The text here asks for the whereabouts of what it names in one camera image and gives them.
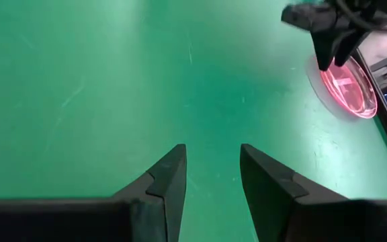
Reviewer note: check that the pink transparent plastic plate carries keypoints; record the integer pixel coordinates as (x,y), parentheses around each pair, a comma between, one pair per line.
(351,90)

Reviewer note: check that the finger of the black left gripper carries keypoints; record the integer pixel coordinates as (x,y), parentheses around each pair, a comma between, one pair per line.
(345,48)
(324,50)

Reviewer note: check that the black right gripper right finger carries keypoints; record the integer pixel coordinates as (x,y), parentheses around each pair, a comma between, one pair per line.
(281,208)

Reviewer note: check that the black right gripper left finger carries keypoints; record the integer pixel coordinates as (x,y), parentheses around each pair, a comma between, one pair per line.
(153,205)

